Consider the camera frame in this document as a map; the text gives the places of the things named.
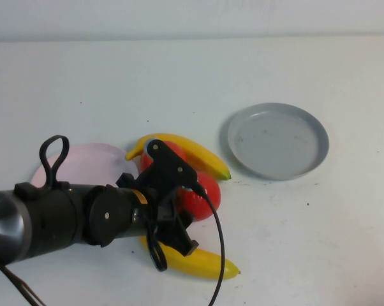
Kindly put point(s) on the pink round plate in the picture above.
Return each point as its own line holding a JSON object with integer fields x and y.
{"x": 83, "y": 165}

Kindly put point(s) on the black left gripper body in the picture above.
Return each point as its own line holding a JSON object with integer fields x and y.
{"x": 169, "y": 223}

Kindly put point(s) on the red plastic apple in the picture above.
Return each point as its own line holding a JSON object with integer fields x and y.
{"x": 146, "y": 164}
{"x": 204, "y": 197}

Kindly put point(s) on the yellow plastic banana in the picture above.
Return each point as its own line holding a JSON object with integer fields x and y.
{"x": 208, "y": 161}
{"x": 204, "y": 264}

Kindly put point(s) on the grey round plate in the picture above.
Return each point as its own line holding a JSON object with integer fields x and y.
{"x": 275, "y": 143}

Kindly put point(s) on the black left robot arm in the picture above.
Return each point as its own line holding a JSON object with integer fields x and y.
{"x": 51, "y": 223}

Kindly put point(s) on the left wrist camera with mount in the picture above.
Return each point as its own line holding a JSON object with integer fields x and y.
{"x": 169, "y": 162}

